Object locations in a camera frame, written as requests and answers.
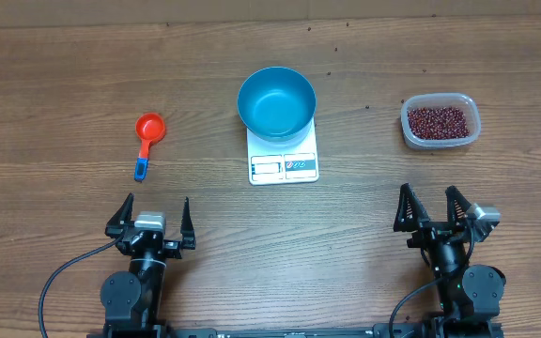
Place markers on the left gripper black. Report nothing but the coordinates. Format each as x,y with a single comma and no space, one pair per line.
174,249

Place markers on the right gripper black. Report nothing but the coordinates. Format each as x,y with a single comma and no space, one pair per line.
438,230

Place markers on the red measuring scoop blue handle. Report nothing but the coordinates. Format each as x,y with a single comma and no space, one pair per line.
150,129

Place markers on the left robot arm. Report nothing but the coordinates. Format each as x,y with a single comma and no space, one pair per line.
132,297

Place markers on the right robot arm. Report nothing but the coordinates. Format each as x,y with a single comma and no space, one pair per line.
469,294

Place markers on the white digital kitchen scale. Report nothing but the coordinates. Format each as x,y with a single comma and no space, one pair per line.
284,162

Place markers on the blue plastic bowl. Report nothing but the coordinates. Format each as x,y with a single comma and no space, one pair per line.
277,103

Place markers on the red beans in container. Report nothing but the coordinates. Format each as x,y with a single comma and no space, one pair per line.
440,123

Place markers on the clear plastic container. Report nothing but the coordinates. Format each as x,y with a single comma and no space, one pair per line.
458,100

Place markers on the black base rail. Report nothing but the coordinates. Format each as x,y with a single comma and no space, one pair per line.
294,333

